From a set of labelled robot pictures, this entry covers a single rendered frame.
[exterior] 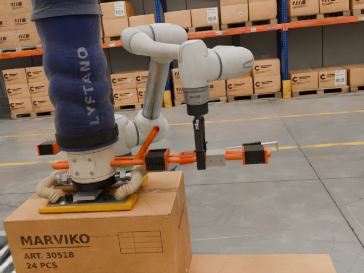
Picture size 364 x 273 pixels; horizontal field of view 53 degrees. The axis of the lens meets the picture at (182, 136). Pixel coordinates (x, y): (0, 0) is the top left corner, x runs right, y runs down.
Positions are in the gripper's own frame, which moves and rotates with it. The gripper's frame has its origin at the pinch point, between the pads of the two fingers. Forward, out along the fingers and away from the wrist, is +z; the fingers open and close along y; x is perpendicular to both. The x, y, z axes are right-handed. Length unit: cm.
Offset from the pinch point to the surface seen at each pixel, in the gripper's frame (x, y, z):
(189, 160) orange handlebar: -4.0, 3.6, -0.7
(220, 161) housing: 6.9, 3.7, 0.2
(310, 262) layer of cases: 40, -12, 53
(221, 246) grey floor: -4, -111, 108
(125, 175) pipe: -28.8, 2.6, 4.5
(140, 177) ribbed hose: -22.0, 6.4, 4.1
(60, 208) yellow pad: -49, 16, 11
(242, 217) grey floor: 12, -155, 108
